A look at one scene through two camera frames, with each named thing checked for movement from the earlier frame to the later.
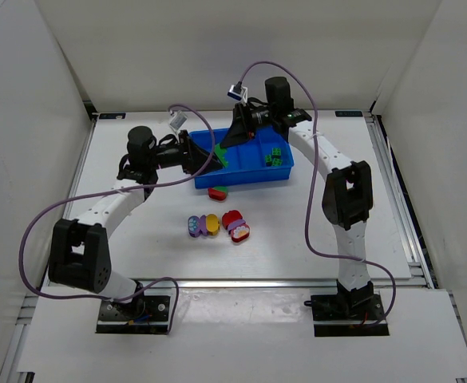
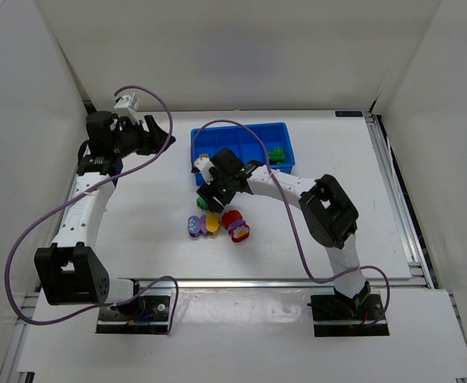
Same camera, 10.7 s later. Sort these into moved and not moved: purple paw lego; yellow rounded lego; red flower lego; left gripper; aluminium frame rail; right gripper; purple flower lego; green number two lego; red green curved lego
Moved: left gripper; red green curved lego; right gripper
Not moved: aluminium frame rail; yellow rounded lego; red flower lego; purple paw lego; purple flower lego; green number two lego
